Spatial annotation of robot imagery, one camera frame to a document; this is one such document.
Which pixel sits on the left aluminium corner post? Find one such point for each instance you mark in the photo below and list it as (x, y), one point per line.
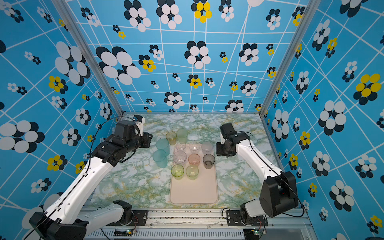
(78, 36)

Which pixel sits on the pink textured plastic cup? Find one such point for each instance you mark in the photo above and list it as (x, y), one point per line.
(194, 159)

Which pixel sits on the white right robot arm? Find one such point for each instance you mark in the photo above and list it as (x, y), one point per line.
(279, 189)

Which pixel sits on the dark grey plastic cup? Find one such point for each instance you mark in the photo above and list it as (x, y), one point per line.
(209, 161)

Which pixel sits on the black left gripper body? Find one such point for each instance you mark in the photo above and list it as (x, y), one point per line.
(139, 141)

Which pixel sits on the teal textured cup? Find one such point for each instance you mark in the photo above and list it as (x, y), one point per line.
(161, 158)
(163, 144)

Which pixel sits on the small clear faceted glass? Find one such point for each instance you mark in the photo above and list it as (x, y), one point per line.
(194, 147)

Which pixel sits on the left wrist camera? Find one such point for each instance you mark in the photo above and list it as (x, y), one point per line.
(140, 121)

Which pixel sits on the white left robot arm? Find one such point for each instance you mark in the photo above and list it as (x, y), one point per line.
(62, 220)

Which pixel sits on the bright green plastic cup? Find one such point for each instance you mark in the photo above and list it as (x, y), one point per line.
(177, 172)

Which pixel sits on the pale pink plastic tray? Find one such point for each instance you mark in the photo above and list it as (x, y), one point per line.
(201, 191)

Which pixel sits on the pale green plastic cup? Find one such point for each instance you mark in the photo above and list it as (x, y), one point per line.
(192, 172)

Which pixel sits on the right aluminium corner post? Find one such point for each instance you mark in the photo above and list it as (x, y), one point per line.
(286, 60)

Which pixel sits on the aluminium front rail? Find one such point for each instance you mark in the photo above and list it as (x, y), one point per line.
(206, 224)

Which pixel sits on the light green textured cup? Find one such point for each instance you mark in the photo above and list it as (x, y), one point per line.
(182, 136)

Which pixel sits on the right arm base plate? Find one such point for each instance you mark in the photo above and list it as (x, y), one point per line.
(235, 219)

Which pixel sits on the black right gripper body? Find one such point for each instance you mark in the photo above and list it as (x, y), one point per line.
(222, 150)

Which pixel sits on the amber yellow plastic cup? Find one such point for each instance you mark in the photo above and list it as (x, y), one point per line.
(171, 137)

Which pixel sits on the large clear plastic cup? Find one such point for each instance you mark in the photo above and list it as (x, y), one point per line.
(180, 158)

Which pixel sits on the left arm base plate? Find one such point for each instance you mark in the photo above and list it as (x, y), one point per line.
(139, 219)

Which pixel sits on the clear textured plastic cup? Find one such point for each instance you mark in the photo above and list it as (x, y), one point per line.
(207, 148)

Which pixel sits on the aluminium corner post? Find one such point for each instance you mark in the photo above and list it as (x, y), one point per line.
(78, 36)
(286, 60)

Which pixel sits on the teal textured cup near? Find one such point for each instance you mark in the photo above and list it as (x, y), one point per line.
(161, 158)

